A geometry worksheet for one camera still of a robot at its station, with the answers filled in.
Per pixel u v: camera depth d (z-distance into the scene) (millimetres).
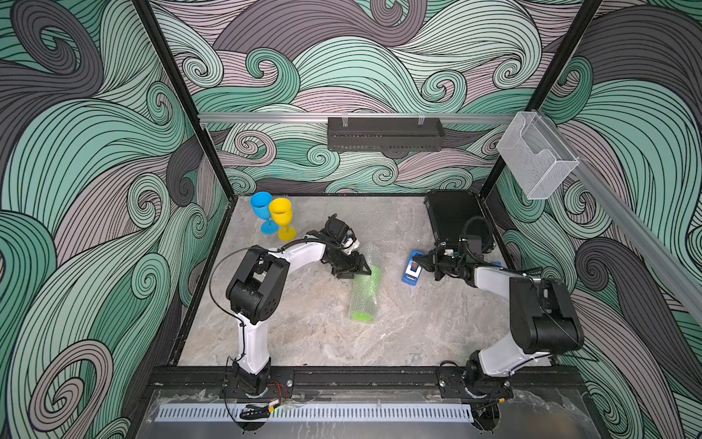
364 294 821
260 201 999
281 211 959
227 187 1182
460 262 746
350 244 829
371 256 903
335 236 774
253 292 507
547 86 855
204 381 748
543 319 457
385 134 951
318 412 697
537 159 818
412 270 925
